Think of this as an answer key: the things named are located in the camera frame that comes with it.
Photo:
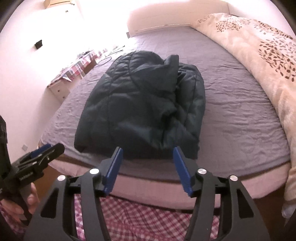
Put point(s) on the white wall socket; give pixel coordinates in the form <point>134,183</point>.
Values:
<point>24,147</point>

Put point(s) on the pink plaid pajama clothing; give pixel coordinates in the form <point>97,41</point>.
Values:
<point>127,220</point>

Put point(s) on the grey quilted bedspread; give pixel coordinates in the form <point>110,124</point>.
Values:
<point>241,133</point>

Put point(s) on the cream bed headboard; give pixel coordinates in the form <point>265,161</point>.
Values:
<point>174,14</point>

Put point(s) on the white bedside drawer table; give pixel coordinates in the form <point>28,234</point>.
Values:
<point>62,88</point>

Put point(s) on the dark green puffer jacket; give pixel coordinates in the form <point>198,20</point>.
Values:
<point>146,105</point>

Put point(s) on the black wall switch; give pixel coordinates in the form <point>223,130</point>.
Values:
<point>38,44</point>

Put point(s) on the beige leaf-print blanket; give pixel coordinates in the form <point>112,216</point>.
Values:
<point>269,55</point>

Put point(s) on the person's left hand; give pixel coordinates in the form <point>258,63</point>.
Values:
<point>16,211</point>

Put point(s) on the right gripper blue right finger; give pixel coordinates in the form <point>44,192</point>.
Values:
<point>182,170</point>

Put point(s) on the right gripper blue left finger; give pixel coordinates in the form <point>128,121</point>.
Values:
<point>113,170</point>

